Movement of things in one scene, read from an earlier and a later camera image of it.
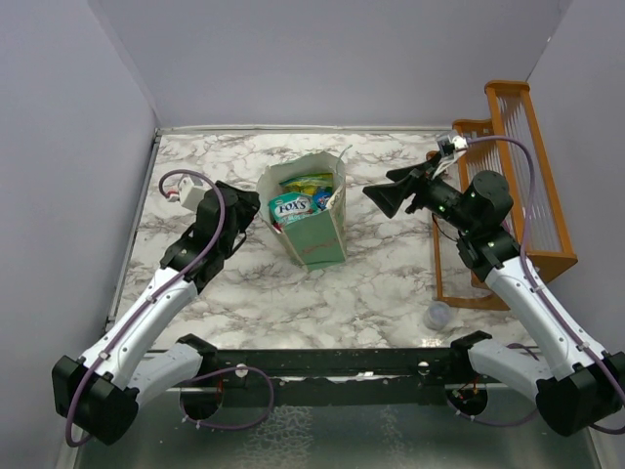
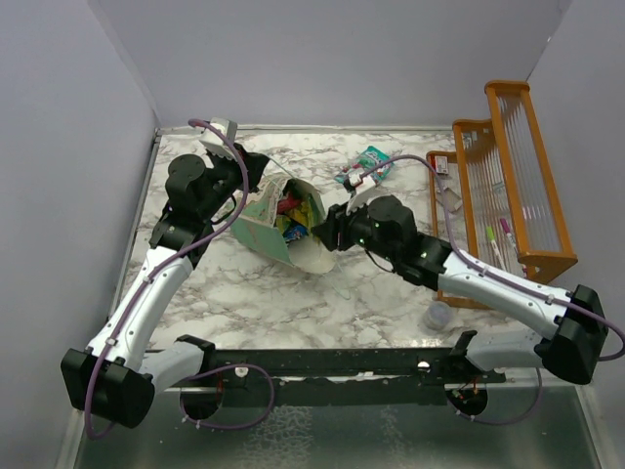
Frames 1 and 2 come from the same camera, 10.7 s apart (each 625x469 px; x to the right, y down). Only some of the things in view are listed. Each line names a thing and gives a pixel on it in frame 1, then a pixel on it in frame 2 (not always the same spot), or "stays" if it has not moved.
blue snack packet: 321,195 to 295,232
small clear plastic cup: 437,316 stays
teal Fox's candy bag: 285,208 to 371,161
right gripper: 390,196 to 335,233
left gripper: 248,206 to 259,161
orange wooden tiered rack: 509,141 stays
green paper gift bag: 320,238 to 257,226
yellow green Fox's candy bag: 308,183 to 306,214
